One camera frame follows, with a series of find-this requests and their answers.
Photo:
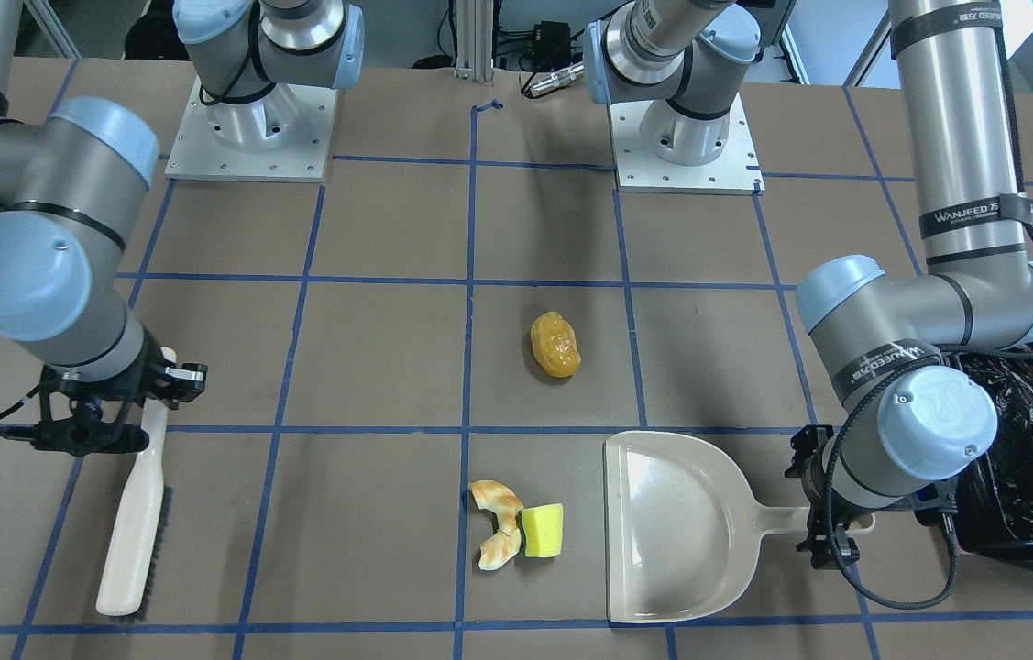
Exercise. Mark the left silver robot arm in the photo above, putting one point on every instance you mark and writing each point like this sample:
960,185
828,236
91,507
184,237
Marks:
914,421

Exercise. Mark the yellow green sponge piece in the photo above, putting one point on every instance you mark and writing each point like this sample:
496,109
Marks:
543,530

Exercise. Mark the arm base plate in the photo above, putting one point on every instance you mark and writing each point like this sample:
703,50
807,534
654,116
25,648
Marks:
659,151
284,137

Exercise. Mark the beige plastic dustpan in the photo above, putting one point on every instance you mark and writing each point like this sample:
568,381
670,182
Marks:
707,524

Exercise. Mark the beige hand brush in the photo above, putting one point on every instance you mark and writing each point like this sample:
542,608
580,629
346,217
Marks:
126,570

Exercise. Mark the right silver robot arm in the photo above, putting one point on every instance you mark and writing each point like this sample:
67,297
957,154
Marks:
70,191

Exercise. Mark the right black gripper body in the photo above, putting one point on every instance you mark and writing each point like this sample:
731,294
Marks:
146,368

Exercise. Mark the croissant bread toy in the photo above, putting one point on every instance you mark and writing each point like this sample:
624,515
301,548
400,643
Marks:
495,497

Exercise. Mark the yellow potato toy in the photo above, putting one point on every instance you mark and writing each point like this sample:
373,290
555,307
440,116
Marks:
554,345

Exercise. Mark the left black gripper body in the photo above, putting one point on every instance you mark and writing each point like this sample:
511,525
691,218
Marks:
817,477

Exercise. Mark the aluminium frame post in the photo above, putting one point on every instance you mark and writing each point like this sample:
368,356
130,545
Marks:
475,33

